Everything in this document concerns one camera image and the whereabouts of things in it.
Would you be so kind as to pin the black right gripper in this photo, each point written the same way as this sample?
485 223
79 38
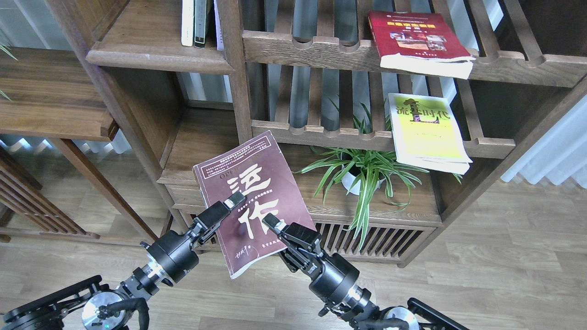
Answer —
333 279

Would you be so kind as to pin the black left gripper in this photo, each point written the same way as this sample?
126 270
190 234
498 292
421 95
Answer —
172 256

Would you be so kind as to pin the maroon book white characters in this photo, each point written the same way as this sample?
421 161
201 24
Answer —
260 172

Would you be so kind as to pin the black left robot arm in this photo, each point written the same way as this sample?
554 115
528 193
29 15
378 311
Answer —
102 307

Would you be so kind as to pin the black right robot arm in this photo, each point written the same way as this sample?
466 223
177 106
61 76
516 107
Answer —
368 316

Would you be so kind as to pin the red book on shelf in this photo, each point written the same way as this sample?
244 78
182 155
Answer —
420 43

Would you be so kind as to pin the white plant pot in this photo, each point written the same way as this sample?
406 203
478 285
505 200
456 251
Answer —
352 180

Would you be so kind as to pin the spider plant green leaves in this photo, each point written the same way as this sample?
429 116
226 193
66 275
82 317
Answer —
380 167

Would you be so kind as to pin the dark wooden bookshelf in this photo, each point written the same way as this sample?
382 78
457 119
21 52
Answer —
310 74

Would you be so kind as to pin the pale upright book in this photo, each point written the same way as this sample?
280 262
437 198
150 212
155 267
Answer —
219 36

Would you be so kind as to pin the yellow green book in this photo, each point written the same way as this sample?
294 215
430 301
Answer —
426 134

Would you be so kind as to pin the white upright book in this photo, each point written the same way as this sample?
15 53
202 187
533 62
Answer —
187 27

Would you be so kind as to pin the wooden side table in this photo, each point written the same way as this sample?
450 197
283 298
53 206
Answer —
46 93

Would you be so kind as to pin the white curtain right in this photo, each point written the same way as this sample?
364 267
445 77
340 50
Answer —
559 155

